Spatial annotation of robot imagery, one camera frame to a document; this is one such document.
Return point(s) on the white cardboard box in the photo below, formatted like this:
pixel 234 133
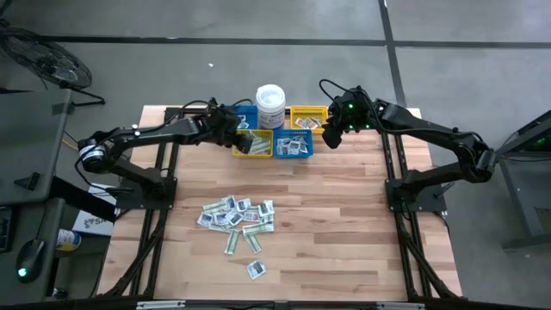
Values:
pixel 92 224

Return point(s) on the black floor fan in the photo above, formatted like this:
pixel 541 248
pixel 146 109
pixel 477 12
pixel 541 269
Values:
pixel 47 60

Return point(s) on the blue plastic basket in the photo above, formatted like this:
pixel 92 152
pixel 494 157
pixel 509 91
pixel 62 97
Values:
pixel 292 132
pixel 249 109

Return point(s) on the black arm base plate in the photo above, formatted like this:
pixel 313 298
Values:
pixel 435 202
pixel 129 200

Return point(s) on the black computer mouse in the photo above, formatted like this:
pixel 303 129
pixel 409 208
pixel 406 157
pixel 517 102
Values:
pixel 30 258

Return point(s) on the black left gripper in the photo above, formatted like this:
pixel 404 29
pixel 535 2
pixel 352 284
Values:
pixel 221 127

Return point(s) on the grey desk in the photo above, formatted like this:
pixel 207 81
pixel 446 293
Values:
pixel 30 129

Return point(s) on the white disinfecting wipes canister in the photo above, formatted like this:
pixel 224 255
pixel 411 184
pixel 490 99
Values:
pixel 270 103

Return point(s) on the small black desk clip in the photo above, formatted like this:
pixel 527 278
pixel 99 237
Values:
pixel 28 181

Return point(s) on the grey metal cart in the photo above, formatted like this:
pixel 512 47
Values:
pixel 525 181

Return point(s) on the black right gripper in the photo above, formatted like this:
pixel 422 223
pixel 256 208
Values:
pixel 353 114

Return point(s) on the silver edge bracket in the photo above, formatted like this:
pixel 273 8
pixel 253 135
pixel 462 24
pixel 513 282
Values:
pixel 159 305
pixel 400 305

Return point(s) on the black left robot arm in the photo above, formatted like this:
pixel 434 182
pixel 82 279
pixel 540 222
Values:
pixel 150 133

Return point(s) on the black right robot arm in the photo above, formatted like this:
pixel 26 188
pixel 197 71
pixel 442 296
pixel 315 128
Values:
pixel 430 129

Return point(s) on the white and yellow can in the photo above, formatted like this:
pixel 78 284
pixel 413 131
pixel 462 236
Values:
pixel 69 239

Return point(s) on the dark device with blue keys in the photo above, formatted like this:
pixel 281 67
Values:
pixel 5 228

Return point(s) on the yellow plastic basket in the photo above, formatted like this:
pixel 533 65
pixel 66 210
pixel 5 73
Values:
pixel 262 131
pixel 307 109

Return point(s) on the pale flat packet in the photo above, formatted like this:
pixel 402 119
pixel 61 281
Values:
pixel 318 120

